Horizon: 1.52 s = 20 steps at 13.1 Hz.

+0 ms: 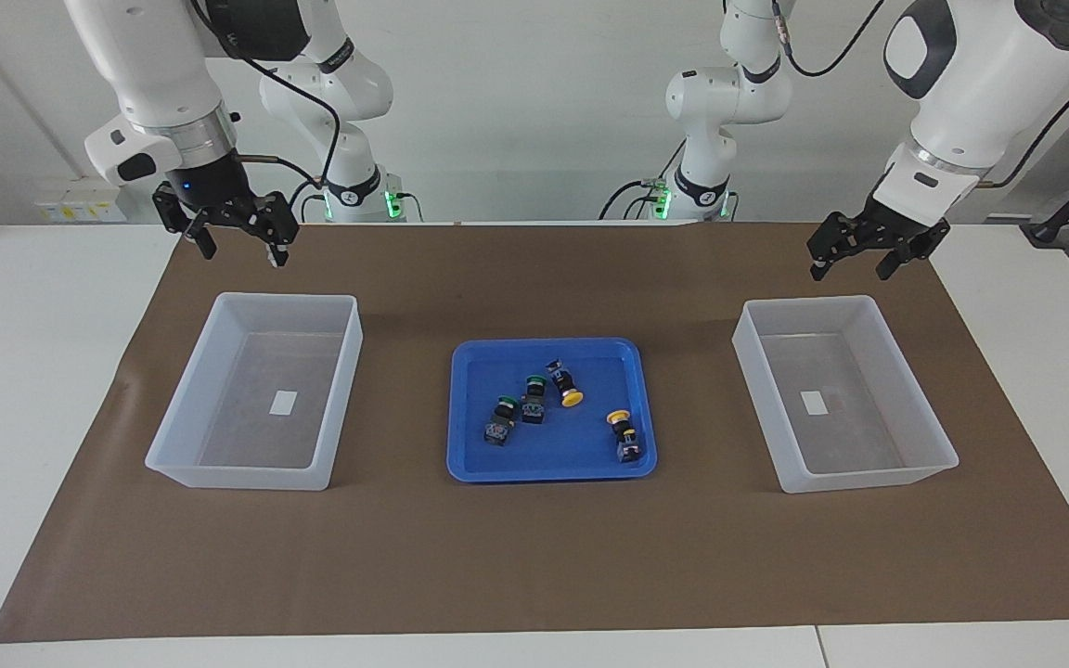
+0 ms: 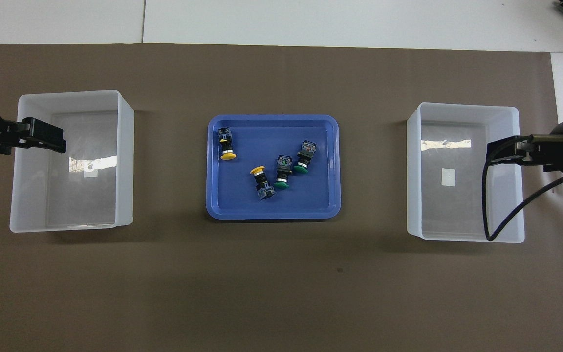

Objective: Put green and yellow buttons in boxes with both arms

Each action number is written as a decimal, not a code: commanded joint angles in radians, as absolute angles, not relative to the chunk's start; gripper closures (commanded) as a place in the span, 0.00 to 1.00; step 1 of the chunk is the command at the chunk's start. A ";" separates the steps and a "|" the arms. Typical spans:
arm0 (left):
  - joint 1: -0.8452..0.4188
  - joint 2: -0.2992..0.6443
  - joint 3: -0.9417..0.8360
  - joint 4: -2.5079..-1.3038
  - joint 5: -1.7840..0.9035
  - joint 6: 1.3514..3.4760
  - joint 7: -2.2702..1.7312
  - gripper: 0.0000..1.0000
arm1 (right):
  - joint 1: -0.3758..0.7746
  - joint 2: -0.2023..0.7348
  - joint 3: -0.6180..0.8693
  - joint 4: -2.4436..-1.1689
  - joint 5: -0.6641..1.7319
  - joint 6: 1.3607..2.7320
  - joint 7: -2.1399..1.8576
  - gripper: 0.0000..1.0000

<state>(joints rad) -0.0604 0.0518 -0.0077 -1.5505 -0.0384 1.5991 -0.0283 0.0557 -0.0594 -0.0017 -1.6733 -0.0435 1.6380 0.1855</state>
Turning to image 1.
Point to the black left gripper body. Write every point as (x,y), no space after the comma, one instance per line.
(901,227)

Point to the brown table mat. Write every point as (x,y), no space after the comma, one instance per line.
(534,557)

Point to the green push button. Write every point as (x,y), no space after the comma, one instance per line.
(534,404)
(500,427)

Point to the blue plastic tray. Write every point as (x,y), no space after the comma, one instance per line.
(553,455)

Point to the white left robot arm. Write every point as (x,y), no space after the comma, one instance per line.
(989,65)

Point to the translucent white plastic box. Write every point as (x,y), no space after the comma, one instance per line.
(247,436)
(859,445)

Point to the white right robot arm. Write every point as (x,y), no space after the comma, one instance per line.
(154,65)

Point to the white label sticker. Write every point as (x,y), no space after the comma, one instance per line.
(284,402)
(812,403)

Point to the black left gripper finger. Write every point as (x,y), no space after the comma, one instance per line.
(896,258)
(827,249)

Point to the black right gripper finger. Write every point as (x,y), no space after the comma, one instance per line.
(280,246)
(202,237)

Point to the yellow push button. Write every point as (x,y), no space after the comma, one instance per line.
(626,438)
(564,382)

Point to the white wall socket box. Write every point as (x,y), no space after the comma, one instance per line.
(80,199)

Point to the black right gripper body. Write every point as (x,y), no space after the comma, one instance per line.
(205,186)

